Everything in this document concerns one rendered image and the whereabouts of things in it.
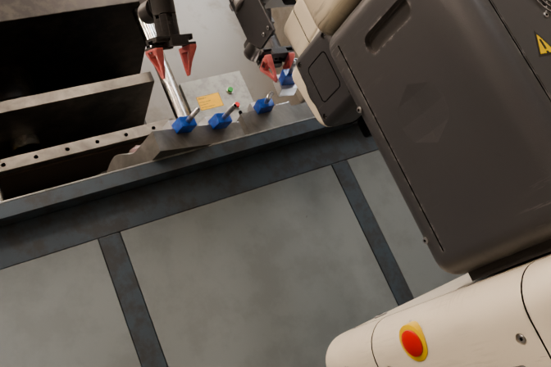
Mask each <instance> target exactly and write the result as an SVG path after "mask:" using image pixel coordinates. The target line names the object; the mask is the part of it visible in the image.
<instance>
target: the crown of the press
mask: <svg viewBox="0 0 551 367"><path fill-rule="evenodd" d="M139 5H140V3H139V0H0V102H3V101H7V100H12V99H16V98H20V97H28V96H32V95H36V94H40V93H48V92H52V91H57V90H60V89H64V88H72V87H76V86H80V85H85V84H92V83H97V82H101V81H105V80H109V79H117V78H121V77H126V76H130V75H137V74H140V71H141V67H142V63H143V56H144V52H145V48H146V45H145V42H144V40H143V37H142V35H141V33H140V31H139V27H138V25H137V23H136V20H135V18H134V15H133V12H132V11H133V9H134V8H135V7H138V6H139ZM10 146H11V151H12V154H13V155H14V156H18V155H21V154H25V153H28V152H35V151H38V150H41V148H42V145H41V142H40V140H39V136H38V135H35V134H26V135H21V136H19V137H17V138H14V139H13V140H11V142H10Z"/></svg>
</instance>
